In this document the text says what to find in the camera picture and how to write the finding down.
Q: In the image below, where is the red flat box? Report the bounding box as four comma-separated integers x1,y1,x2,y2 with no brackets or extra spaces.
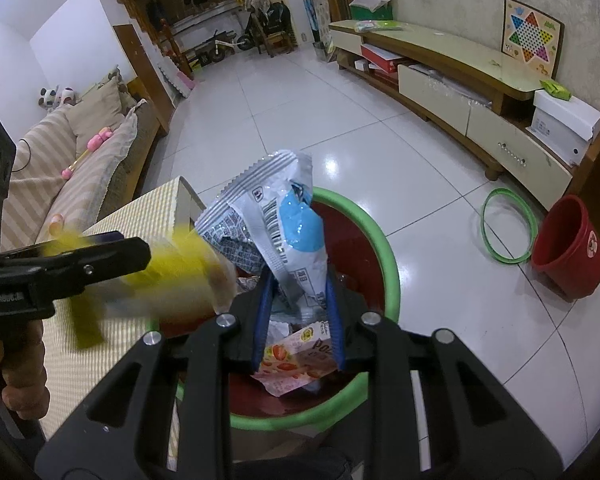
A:
360,44,411,75

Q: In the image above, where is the pink toy hammer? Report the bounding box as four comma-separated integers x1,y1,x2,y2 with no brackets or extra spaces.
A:
61,129,115,181

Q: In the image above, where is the small wooden stool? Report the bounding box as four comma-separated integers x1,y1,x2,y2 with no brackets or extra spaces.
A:
267,32,293,56

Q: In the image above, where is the person's left hand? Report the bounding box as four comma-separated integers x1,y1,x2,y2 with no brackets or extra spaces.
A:
0,320,51,418

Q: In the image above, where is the beige striped sofa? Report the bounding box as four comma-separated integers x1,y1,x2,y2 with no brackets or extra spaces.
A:
0,77,173,256

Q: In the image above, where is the yellow white carton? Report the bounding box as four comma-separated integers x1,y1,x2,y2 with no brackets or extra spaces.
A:
50,227,236,348

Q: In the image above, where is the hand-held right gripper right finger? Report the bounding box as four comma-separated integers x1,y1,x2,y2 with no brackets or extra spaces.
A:
325,270,566,480

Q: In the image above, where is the wooden television cabinet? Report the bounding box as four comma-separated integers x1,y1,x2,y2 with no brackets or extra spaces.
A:
327,19,600,211

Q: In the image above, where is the colourful poster board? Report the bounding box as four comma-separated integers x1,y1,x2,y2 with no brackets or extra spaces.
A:
302,0,331,43

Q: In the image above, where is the red basin with green rim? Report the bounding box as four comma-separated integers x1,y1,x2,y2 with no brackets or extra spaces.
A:
147,186,398,431

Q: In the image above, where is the green hoop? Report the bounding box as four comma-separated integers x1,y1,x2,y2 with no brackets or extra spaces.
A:
481,187,538,265

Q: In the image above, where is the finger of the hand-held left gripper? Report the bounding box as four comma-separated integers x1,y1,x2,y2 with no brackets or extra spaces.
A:
10,232,153,311

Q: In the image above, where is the star checkers board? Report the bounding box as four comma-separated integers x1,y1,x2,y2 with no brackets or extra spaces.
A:
500,0,565,66

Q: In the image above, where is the green snack packet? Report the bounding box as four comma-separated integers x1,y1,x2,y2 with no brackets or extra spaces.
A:
540,79,572,101

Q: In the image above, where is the pink carton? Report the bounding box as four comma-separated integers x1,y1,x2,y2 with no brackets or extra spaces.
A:
250,322,341,398

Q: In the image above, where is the green white open box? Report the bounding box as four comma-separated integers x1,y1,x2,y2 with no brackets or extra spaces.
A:
349,0,396,22

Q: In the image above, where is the red plastic bucket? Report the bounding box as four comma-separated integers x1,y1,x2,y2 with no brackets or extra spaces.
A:
530,195,600,301

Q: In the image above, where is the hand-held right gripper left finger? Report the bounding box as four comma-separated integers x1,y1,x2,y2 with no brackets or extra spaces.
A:
35,270,281,480

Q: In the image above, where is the green checkered tablecloth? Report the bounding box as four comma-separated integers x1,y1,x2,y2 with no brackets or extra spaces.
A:
37,176,206,436

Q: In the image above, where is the beige pillow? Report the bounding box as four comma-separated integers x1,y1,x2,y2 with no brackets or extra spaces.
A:
65,80,126,153

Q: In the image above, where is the panda plush toy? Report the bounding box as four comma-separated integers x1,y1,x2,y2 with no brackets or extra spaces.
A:
37,86,61,111

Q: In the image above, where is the white balance bike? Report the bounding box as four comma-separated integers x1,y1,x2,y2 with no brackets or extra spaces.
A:
190,30,256,66

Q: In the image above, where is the silver blue snack bag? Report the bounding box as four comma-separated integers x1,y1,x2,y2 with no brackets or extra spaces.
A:
195,149,331,321

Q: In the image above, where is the white shoe box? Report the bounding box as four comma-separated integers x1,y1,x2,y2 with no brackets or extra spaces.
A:
532,89,600,166

